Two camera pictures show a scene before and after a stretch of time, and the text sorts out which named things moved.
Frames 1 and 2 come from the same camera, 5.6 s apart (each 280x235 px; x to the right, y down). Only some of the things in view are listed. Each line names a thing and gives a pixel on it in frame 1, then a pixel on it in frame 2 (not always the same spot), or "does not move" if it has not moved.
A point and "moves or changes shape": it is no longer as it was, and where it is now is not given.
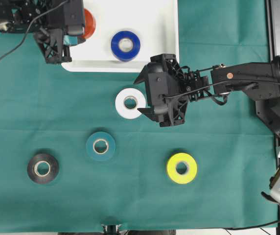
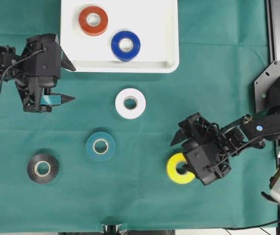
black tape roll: (42, 169) does not move
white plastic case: (156, 23) does not move
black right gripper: (167, 93) → (201, 148)
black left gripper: (63, 17) → (42, 58)
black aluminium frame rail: (270, 30) does not move
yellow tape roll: (191, 172) does not move
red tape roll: (90, 24) moves or changes shape
